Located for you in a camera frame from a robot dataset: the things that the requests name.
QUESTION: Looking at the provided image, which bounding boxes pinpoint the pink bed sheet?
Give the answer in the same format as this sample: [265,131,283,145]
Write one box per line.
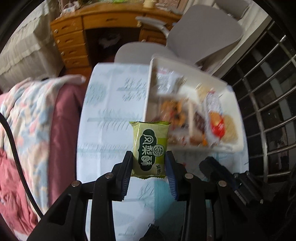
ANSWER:
[1,84,85,240]

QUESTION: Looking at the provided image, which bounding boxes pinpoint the floral blanket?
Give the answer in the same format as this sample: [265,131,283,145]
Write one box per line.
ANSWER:
[1,75,86,223]

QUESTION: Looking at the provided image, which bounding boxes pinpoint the leaf patterned tablecloth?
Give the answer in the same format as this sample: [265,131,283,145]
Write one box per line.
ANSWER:
[76,62,249,241]

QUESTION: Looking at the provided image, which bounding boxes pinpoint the metal window grille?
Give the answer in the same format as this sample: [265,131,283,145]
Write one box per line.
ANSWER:
[222,21,295,184]

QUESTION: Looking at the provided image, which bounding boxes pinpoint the white plastic organizer tray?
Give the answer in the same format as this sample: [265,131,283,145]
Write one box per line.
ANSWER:
[149,57,246,153]

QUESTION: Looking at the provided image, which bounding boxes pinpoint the white red striped snack packet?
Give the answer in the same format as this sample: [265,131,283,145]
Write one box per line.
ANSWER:
[203,90,225,146]

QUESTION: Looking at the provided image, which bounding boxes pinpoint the grey office chair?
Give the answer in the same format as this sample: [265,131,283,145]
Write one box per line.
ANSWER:
[114,1,249,65]

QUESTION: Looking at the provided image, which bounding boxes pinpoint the white lace curtain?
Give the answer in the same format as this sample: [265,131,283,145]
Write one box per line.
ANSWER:
[1,1,64,92]

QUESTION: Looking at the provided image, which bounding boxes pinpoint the wooden desk with drawers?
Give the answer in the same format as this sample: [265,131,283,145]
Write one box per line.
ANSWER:
[50,3,181,78]

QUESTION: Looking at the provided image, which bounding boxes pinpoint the yellow cup on desk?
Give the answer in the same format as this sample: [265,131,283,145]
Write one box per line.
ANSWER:
[143,0,158,9]

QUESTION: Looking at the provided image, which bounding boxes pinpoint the green pineapple cake packet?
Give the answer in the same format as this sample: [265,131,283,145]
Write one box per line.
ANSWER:
[130,121,170,179]

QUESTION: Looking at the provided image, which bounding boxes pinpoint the black cable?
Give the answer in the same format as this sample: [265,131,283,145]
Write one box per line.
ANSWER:
[0,113,45,219]

